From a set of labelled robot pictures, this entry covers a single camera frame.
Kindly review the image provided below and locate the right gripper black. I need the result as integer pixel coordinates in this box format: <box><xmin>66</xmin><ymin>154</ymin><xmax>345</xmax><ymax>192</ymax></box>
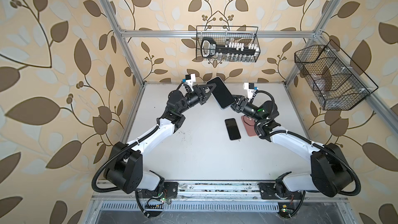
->
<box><xmin>225</xmin><ymin>94</ymin><xmax>265</xmax><ymax>125</ymax></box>

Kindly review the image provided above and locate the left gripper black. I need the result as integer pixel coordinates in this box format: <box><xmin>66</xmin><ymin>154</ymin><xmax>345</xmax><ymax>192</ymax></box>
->
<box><xmin>176</xmin><ymin>83</ymin><xmax>214</xmax><ymax>116</ymax></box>

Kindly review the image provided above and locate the black phone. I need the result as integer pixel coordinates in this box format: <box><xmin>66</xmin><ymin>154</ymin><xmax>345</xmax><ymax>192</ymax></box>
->
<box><xmin>207</xmin><ymin>77</ymin><xmax>235</xmax><ymax>109</ymax></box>

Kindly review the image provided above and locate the pink phone case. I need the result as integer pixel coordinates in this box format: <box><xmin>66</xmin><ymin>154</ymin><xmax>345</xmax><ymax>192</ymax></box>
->
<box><xmin>241</xmin><ymin>116</ymin><xmax>257</xmax><ymax>137</ymax></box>

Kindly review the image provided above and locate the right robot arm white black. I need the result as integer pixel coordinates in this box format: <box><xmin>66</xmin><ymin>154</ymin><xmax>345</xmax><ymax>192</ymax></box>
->
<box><xmin>231</xmin><ymin>90</ymin><xmax>362</xmax><ymax>198</ymax></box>

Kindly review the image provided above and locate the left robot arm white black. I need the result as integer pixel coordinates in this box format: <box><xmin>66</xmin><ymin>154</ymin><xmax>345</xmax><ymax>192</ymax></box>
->
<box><xmin>91</xmin><ymin>84</ymin><xmax>216</xmax><ymax>194</ymax></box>

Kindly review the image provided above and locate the black white tool in basket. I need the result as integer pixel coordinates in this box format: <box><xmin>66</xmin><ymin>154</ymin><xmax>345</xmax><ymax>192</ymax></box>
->
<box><xmin>199</xmin><ymin>37</ymin><xmax>261</xmax><ymax>60</ymax></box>

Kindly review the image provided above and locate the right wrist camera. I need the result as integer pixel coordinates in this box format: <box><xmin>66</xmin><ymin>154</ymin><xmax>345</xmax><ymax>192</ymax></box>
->
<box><xmin>243</xmin><ymin>83</ymin><xmax>258</xmax><ymax>103</ymax></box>

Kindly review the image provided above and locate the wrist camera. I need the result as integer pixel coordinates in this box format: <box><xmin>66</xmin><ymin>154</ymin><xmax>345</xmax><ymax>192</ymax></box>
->
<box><xmin>243</xmin><ymin>83</ymin><xmax>258</xmax><ymax>103</ymax></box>
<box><xmin>182</xmin><ymin>74</ymin><xmax>196</xmax><ymax>85</ymax></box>

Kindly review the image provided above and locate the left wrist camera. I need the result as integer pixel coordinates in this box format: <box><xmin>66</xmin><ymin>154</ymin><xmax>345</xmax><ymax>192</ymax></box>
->
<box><xmin>182</xmin><ymin>74</ymin><xmax>196</xmax><ymax>85</ymax></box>

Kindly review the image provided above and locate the back wire basket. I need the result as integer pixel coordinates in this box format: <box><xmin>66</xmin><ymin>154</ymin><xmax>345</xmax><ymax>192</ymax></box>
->
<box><xmin>195</xmin><ymin>25</ymin><xmax>261</xmax><ymax>63</ymax></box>

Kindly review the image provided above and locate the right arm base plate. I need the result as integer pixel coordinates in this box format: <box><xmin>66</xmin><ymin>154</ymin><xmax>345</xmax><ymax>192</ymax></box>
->
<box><xmin>258</xmin><ymin>182</ymin><xmax>302</xmax><ymax>201</ymax></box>

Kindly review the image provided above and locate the side wire basket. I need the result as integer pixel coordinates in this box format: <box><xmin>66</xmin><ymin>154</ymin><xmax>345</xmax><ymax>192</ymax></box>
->
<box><xmin>294</xmin><ymin>39</ymin><xmax>379</xmax><ymax>111</ymax></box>

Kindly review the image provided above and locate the aluminium front rail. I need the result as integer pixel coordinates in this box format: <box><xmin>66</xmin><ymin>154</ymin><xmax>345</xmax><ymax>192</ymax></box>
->
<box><xmin>91</xmin><ymin>179</ymin><xmax>349</xmax><ymax>213</ymax></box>

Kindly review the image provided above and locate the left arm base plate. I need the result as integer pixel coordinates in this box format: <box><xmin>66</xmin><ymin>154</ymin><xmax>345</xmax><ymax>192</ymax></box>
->
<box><xmin>138</xmin><ymin>181</ymin><xmax>179</xmax><ymax>199</ymax></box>

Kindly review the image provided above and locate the aluminium cage frame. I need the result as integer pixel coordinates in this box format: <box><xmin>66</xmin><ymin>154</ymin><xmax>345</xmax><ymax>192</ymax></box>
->
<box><xmin>86</xmin><ymin>0</ymin><xmax>398</xmax><ymax>224</ymax></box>

